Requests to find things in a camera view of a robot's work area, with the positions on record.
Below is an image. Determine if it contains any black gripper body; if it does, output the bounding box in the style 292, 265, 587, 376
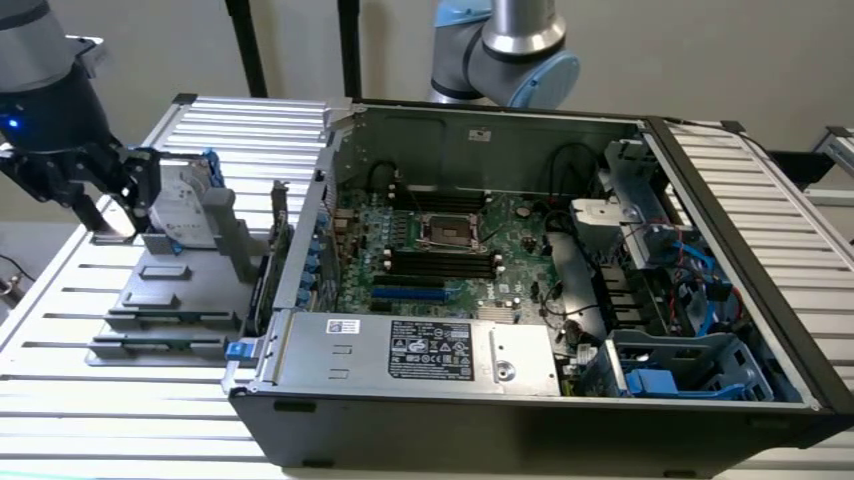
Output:
0, 63, 128, 206

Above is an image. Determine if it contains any square CPU chip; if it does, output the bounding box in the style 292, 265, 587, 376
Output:
92, 198, 146, 242

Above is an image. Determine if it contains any black expansion slot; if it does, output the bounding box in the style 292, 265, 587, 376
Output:
370, 272, 447, 289

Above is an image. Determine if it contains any black RAM slot bank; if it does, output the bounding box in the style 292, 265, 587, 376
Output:
388, 246, 503, 275
388, 187, 487, 212

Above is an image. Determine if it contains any blue expansion slot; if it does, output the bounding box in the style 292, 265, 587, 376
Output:
370, 286, 448, 305

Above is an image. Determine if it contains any metal CPU socket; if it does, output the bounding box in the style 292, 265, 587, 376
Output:
411, 212, 486, 251

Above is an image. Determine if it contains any silver hard disk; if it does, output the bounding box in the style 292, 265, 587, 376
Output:
147, 155, 223, 251

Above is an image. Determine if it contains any grey parts rack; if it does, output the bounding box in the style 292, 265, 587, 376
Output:
83, 187, 282, 369

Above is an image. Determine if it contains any black stand pole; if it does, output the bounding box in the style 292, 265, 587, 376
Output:
335, 0, 364, 100
223, 0, 270, 99

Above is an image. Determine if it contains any blue case latch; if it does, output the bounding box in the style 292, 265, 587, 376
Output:
224, 338, 259, 362

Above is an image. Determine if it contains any green motherboard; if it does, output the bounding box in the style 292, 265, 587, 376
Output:
326, 187, 589, 356

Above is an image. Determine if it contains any silver power supply unit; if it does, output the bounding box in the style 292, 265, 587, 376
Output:
247, 310, 562, 397

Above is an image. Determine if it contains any silver chipset heatsink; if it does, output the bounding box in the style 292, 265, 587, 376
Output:
475, 305, 520, 325

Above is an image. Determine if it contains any metal drive cage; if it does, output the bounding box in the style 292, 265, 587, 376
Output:
567, 138, 706, 271

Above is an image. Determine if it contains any black open PC case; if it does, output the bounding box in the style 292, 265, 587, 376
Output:
223, 97, 854, 470

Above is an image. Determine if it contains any blue plastic disk bay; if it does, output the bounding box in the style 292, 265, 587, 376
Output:
602, 328, 781, 402

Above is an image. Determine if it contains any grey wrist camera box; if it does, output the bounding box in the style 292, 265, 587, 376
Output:
64, 33, 110, 82

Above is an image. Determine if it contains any black cable with ring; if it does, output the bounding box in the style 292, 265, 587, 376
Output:
0, 253, 36, 307

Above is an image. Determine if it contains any black looped cable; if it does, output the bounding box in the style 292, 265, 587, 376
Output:
547, 142, 603, 204
368, 159, 403, 194

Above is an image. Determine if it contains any blue data wire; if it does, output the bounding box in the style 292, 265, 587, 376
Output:
670, 238, 743, 335

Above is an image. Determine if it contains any aluminium frame profile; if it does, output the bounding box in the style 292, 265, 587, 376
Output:
798, 125, 854, 207

